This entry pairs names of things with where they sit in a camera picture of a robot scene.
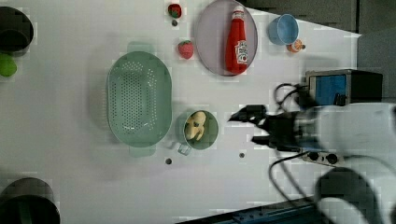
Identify green perforated colander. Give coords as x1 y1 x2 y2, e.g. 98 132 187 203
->
106 41 172 158

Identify yellow plush peeled banana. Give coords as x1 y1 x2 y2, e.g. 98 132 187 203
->
184 111 206 141

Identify dark red plush strawberry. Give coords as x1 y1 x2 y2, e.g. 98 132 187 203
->
168 4 182 19

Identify blue cup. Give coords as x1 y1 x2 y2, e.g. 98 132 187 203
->
268 14 299 46

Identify grey round plate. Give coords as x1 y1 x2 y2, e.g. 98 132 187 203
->
194 0 258 76

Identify silver toaster oven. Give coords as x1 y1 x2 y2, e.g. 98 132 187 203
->
292 69 395 162

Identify black round container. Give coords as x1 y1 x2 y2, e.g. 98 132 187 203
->
1 177 61 224
0 7 35 57

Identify red plush ketchup bottle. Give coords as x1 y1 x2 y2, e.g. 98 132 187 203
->
225 6 248 75

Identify pink red plush strawberry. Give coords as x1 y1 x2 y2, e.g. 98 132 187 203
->
177 40 194 60

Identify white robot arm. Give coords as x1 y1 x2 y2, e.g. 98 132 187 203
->
230 103 396 224

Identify green mug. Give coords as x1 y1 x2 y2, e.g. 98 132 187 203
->
177 110 219 156

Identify green plush object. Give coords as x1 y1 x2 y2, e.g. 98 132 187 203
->
0 53 17 77

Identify small orange plush toy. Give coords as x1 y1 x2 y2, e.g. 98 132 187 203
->
287 39 306 53

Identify blue metal frame rail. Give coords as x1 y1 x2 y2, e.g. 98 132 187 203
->
177 200 322 224

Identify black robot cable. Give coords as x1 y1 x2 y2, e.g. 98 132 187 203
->
268 82 316 203

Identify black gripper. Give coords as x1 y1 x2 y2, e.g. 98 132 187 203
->
229 105 319 152

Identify black round container top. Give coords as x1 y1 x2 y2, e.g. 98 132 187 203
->
0 7 35 57

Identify black round container bottom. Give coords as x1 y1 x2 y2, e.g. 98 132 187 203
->
1 177 61 224

